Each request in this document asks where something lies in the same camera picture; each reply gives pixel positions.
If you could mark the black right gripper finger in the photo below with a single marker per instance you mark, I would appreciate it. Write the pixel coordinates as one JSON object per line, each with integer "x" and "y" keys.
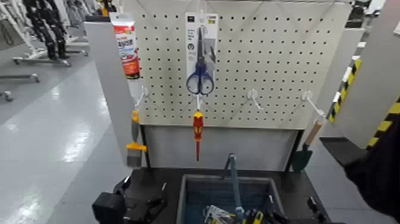
{"x": 316, "y": 208}
{"x": 272, "y": 208}

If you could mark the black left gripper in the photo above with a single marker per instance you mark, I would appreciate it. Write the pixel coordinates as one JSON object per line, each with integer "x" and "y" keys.
{"x": 143, "y": 208}

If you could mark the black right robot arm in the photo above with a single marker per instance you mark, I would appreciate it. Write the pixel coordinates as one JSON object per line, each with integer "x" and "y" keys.
{"x": 378, "y": 175}

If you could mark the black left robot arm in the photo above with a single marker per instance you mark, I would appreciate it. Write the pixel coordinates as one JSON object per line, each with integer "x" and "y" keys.
{"x": 109, "y": 208}

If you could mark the grey crate with blue mesh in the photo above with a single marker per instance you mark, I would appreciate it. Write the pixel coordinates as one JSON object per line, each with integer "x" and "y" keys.
{"x": 200, "y": 194}

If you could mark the yellow black hand tool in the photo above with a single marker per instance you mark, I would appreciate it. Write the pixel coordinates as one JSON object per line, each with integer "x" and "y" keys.
{"x": 256, "y": 217}

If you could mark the red yellow screwdriver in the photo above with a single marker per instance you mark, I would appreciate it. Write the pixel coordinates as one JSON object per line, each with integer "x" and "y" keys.
{"x": 197, "y": 125}

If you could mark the white pegboard hook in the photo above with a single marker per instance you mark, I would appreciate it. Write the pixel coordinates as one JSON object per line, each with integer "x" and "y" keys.
{"x": 197, "y": 101}
{"x": 142, "y": 94}
{"x": 253, "y": 94}
{"x": 309, "y": 97}

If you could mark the grey side panel of stand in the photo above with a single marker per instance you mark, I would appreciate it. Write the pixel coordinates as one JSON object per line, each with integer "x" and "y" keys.
{"x": 109, "y": 78}

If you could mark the grey barrier with hazard tape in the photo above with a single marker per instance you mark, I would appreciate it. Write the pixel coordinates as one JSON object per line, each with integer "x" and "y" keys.
{"x": 372, "y": 78}

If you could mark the red white glue tube package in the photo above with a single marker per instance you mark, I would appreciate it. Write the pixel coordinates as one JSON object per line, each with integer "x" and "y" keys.
{"x": 127, "y": 47}

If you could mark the beige perforated pegboard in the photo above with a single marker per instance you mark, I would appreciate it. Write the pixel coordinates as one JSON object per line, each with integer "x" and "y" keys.
{"x": 265, "y": 62}

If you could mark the blue scissors in package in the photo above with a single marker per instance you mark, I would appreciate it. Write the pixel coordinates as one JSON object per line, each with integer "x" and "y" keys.
{"x": 193, "y": 37}

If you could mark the black background robot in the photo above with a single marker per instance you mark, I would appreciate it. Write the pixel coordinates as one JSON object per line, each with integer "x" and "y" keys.
{"x": 48, "y": 28}

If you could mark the white background robot stand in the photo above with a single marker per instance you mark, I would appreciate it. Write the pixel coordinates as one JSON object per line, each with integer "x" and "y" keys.
{"x": 15, "y": 25}

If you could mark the grey wheeled base frame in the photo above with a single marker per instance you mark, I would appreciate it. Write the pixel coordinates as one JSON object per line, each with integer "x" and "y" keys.
{"x": 40, "y": 61}
{"x": 18, "y": 77}

